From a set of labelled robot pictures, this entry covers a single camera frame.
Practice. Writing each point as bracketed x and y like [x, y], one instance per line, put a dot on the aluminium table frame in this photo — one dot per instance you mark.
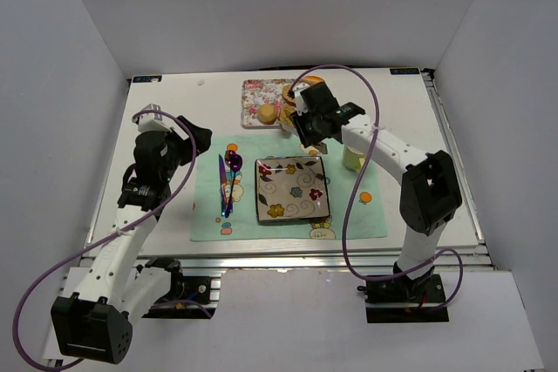
[409, 107]

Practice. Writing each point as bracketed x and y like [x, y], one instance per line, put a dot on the purple spoon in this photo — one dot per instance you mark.
[235, 162]

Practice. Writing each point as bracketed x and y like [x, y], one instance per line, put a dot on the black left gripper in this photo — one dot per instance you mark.
[192, 138]

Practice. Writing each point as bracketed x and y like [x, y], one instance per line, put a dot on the glazed bread roll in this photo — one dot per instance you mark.
[312, 80]

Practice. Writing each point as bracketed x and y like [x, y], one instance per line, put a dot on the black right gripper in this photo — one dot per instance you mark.
[301, 124]

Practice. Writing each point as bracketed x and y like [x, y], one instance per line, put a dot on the blue left table label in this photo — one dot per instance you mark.
[146, 79]

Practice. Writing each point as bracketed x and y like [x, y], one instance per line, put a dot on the small brown bread slice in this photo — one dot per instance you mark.
[284, 119]

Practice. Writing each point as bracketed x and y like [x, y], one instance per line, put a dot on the small round bun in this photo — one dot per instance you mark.
[267, 114]

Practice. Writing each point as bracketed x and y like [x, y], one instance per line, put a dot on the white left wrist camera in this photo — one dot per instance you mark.
[151, 121]

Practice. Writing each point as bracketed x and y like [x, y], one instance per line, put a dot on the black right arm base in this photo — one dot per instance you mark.
[402, 300]

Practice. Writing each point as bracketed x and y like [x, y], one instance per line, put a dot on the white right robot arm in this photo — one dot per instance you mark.
[429, 188]

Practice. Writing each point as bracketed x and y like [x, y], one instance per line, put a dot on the blue table label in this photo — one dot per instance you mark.
[146, 79]
[404, 71]

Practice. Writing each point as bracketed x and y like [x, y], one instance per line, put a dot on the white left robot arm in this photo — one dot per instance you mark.
[95, 322]

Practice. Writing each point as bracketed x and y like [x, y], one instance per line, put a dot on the floral rectangular tray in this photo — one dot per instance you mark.
[256, 92]

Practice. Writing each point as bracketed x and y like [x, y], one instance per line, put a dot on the purple knife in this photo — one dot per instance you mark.
[223, 183]

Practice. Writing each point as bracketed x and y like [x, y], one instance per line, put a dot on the blue right table label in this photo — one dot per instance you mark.
[404, 71]

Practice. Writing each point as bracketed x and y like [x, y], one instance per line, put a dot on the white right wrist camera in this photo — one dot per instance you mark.
[298, 89]

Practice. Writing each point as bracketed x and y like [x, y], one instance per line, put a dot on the yellow-green mug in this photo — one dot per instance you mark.
[353, 160]

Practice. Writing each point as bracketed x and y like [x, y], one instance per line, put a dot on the square floral plate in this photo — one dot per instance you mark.
[291, 189]

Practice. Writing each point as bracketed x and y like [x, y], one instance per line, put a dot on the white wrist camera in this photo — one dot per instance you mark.
[298, 89]
[151, 121]

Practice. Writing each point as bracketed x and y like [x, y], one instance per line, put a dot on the large brown bread slice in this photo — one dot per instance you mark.
[288, 96]

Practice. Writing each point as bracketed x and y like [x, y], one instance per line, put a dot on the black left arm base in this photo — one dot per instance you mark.
[190, 297]

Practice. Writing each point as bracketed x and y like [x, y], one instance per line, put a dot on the mint green cartoon placemat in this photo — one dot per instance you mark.
[209, 225]

